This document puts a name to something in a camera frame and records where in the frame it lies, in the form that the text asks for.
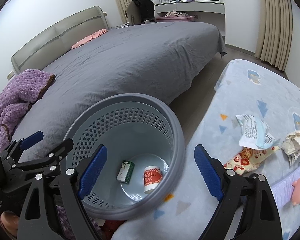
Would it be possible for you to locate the white paper ball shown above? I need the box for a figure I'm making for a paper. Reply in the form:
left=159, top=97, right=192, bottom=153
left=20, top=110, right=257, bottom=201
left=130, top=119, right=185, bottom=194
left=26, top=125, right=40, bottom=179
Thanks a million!
left=281, top=130, right=300, bottom=166

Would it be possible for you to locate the grey perforated trash bin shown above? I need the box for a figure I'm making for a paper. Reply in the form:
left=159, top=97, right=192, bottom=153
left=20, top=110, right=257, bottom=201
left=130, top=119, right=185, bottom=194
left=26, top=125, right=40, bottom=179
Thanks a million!
left=65, top=93, right=185, bottom=220

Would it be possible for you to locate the green white small carton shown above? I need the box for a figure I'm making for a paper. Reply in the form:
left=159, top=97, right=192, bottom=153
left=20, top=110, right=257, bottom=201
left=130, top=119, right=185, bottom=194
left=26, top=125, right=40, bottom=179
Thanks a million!
left=116, top=160, right=135, bottom=184

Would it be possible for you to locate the red cream snack wrapper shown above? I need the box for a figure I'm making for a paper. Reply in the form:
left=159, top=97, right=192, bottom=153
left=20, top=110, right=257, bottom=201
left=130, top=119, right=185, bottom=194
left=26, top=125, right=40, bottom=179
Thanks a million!
left=223, top=146, right=280, bottom=176

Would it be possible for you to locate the purple fluffy blanket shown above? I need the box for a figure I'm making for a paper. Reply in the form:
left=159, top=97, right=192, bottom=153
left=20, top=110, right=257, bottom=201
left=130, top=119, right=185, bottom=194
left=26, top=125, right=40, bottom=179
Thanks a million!
left=0, top=69, right=56, bottom=152

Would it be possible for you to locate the red white paper cup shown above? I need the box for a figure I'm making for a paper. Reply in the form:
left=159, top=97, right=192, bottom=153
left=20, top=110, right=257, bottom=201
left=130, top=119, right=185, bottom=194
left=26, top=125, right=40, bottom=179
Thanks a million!
left=143, top=165, right=163, bottom=194

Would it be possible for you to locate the white blue plastic wrapper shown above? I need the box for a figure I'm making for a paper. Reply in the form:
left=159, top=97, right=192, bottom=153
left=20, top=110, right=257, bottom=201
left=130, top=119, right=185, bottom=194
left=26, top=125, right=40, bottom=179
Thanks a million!
left=236, top=114, right=277, bottom=150

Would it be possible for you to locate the lavender paper card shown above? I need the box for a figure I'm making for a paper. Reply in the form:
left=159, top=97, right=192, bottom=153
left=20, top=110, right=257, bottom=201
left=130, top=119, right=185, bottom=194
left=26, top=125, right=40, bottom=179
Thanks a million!
left=271, top=166, right=300, bottom=209

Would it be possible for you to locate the beige padded headboard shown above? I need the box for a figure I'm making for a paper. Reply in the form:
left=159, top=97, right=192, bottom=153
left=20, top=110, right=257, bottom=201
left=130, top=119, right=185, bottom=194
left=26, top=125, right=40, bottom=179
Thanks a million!
left=11, top=6, right=109, bottom=74

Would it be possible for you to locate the light blue patterned blanket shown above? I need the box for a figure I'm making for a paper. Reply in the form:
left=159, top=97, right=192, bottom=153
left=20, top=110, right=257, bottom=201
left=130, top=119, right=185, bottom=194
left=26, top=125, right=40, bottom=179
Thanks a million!
left=113, top=59, right=300, bottom=239

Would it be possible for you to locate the bed with grey sheet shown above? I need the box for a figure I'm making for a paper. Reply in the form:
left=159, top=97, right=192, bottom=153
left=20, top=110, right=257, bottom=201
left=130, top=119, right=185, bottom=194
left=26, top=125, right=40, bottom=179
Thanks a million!
left=13, top=21, right=226, bottom=162

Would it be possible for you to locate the pink pillow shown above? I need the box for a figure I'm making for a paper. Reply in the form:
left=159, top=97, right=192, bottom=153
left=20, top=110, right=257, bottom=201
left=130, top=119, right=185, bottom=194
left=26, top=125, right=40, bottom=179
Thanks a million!
left=71, top=28, right=108, bottom=50

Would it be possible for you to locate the beige curtain right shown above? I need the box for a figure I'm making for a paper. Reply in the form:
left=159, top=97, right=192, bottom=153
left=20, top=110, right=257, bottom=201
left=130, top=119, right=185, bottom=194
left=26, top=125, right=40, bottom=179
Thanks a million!
left=255, top=0, right=293, bottom=72

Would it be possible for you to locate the pink clothes pile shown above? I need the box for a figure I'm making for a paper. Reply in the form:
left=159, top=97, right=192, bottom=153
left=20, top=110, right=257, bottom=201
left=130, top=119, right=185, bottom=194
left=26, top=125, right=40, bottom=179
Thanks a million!
left=165, top=10, right=189, bottom=18

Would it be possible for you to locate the white window desk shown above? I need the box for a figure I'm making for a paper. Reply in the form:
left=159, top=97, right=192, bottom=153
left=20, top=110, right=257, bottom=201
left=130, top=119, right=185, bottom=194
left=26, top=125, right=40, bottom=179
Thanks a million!
left=155, top=2, right=225, bottom=37

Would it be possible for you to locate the chair with black garment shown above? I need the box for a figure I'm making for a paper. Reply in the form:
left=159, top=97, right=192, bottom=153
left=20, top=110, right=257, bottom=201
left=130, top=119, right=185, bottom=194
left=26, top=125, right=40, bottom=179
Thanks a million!
left=126, top=0, right=155, bottom=26

